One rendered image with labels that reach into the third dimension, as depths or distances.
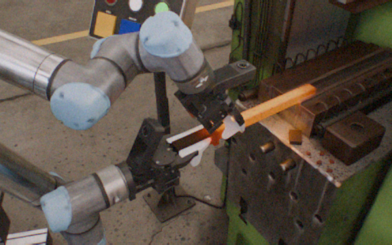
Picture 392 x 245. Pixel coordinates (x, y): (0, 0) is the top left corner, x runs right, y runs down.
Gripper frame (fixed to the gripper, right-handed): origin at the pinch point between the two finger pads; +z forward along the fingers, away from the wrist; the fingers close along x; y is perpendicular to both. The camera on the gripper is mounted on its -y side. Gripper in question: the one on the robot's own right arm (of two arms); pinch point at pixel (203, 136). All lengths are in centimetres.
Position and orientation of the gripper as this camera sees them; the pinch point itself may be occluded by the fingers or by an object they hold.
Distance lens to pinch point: 82.9
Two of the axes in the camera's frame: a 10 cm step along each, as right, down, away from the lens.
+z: 8.3, -3.5, 4.3
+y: -0.1, 7.7, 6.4
